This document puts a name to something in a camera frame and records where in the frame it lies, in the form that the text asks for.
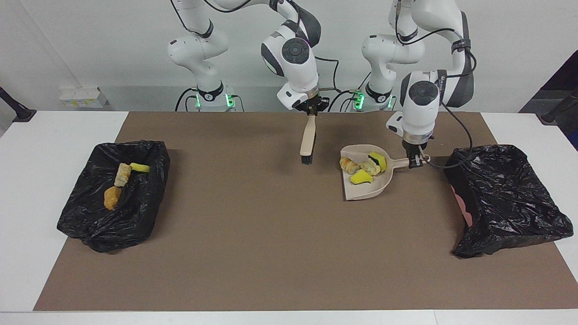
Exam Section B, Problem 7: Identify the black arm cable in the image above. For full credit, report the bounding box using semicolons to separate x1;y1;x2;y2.
172;0;357;96
395;0;474;170

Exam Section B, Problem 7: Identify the orange brown sponge piece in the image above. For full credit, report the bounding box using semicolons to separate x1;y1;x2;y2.
103;186;122;211

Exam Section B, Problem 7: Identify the pale sponge piece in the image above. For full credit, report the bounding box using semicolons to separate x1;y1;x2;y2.
360;158;381;176

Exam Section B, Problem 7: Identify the beige hand brush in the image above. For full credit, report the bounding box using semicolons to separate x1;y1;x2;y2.
300;114;317;165

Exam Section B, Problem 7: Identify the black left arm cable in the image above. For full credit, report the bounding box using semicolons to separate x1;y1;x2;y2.
395;0;474;170

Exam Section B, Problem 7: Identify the black bag over pink bin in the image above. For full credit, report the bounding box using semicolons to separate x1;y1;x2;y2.
443;144;574;259

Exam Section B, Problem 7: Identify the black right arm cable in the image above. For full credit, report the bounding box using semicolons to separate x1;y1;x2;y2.
172;0;357;96

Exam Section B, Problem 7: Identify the pink bin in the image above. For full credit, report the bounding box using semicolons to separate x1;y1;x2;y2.
453;185;473;228

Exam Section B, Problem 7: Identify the black bag lined bin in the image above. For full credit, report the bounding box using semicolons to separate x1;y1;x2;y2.
57;140;171;253

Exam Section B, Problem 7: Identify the white wall socket box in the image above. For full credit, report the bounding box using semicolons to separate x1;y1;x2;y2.
59;87;108;109

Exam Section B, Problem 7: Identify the brown table mat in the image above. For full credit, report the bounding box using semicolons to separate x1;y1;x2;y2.
34;111;578;311

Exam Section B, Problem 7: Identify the black stand foot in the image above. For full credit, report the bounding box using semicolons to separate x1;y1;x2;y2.
536;88;578;125
0;86;37;123

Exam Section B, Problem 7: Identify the beige plastic dustpan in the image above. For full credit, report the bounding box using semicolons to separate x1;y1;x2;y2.
340;144;412;201

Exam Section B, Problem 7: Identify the beige sponge piece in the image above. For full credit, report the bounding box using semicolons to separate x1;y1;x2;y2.
340;157;361;175

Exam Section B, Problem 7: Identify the green and yellow sponge piece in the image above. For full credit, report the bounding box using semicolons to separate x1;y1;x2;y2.
368;153;387;173

